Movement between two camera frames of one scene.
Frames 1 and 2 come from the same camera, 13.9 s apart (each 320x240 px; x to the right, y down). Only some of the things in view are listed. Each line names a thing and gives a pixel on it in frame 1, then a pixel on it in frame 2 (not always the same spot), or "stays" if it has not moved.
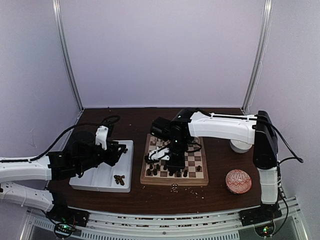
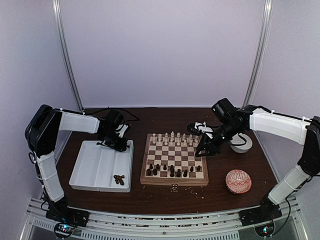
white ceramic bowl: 239,146 stays
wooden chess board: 157,173 stays
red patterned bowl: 238,181 stays
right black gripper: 177,165 -> 211,146
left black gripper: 113,157 -> 120,147
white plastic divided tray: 105,178 stays
